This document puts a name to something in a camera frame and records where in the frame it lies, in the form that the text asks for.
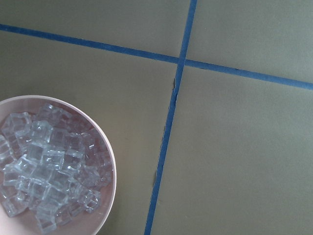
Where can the pink bowl with ice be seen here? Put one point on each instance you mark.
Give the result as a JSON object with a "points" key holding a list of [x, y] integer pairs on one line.
{"points": [[57, 169]]}

